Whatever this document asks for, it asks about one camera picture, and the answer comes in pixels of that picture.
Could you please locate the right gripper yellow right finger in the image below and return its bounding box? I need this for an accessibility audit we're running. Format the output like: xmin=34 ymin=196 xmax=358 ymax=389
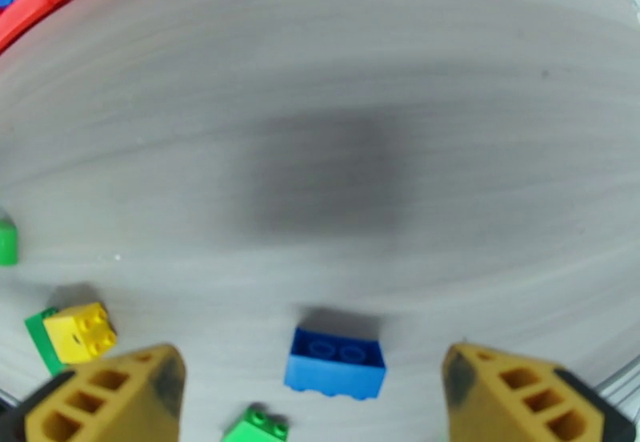
xmin=441 ymin=344 xmax=636 ymax=442

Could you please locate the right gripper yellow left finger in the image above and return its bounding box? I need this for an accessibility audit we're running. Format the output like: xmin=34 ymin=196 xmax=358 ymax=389
xmin=0 ymin=343 xmax=187 ymax=442

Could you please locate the yellow square lego brick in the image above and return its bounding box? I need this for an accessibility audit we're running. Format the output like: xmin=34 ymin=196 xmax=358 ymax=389
xmin=42 ymin=301 xmax=118 ymax=366

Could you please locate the green lego brick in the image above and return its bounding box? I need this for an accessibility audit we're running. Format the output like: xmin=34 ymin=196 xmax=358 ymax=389
xmin=221 ymin=405 xmax=290 ymax=442
xmin=0 ymin=217 xmax=20 ymax=267
xmin=23 ymin=307 xmax=69 ymax=376

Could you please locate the aluminium table edge rail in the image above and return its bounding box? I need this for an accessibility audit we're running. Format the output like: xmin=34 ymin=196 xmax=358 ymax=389
xmin=590 ymin=352 xmax=640 ymax=407

